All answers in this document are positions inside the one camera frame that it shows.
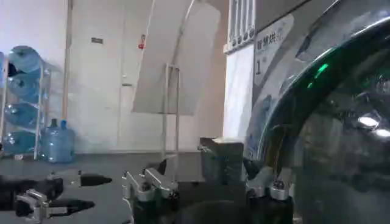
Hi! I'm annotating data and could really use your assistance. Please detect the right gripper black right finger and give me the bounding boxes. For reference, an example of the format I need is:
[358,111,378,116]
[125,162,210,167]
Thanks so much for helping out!
[243,158,294,201]

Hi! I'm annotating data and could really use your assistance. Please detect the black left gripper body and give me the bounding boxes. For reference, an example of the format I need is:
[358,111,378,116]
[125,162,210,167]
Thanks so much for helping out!
[0,175,65,212]

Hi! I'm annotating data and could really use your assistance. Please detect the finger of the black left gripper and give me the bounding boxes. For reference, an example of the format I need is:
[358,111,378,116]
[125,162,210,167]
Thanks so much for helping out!
[45,170,113,187]
[14,188,96,223]

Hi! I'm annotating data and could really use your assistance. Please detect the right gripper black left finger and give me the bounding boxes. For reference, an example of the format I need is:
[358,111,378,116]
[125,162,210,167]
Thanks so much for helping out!
[121,158,180,203]

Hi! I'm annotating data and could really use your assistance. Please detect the blue water jug black cap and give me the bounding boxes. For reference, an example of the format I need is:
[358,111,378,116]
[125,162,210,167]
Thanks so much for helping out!
[40,118,60,163]

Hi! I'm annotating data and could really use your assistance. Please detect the grey square box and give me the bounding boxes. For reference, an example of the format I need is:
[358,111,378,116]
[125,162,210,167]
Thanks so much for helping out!
[198,136,245,185]

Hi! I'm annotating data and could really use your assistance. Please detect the white metal board stand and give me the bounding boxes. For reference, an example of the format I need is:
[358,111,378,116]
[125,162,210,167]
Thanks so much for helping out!
[160,63,181,171]

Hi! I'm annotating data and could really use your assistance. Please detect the rack of blue water jugs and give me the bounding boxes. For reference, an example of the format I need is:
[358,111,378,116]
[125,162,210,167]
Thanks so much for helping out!
[0,45,51,161]

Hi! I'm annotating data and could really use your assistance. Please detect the grey dryer with round door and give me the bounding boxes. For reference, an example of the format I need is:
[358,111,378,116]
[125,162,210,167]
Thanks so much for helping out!
[245,0,390,224]

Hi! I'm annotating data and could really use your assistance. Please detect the white panel with ribbed grille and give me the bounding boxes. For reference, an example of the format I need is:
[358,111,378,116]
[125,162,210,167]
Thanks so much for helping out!
[222,0,257,138]

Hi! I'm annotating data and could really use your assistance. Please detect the white board panel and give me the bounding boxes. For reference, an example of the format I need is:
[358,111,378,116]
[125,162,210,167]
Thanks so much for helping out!
[132,0,222,116]

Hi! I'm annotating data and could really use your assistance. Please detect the white numbered label on dryer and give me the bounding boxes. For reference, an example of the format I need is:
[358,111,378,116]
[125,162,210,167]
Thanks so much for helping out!
[253,13,295,87]

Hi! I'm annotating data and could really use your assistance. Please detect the vertical beige wall pipe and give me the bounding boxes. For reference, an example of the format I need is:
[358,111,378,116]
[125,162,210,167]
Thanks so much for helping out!
[62,0,74,120]

